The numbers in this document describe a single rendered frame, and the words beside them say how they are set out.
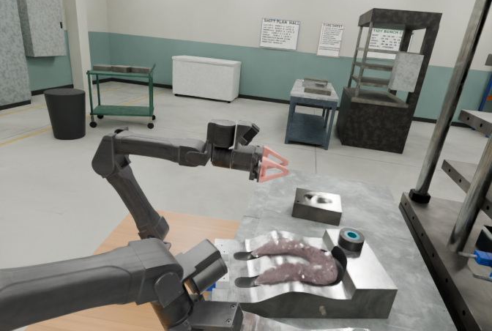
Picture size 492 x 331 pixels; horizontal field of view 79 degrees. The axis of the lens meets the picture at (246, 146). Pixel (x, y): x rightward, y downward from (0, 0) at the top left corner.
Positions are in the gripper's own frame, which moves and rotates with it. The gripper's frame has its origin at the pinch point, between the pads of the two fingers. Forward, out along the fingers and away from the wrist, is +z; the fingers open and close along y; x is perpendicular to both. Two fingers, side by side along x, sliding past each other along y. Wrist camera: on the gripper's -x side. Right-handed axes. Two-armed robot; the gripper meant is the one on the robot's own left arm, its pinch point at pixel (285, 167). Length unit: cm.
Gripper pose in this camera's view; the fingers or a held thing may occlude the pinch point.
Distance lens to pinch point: 80.8
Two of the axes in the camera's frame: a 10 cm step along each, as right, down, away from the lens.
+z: 9.9, 1.5, -0.7
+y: 1.2, -3.3, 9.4
